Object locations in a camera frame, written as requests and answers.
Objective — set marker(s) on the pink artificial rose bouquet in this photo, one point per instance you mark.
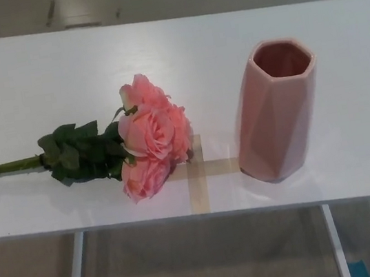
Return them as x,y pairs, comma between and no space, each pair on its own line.
149,133

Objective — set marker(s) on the pink faceted ceramic vase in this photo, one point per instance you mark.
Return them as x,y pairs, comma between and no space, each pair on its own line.
274,132

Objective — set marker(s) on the short beige tape strip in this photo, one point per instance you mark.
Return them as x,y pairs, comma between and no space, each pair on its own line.
217,167

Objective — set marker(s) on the long beige tape strip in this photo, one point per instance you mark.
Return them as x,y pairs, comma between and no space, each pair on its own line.
197,189

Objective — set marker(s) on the teal floor tape patch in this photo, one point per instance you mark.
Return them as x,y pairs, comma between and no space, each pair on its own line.
358,270

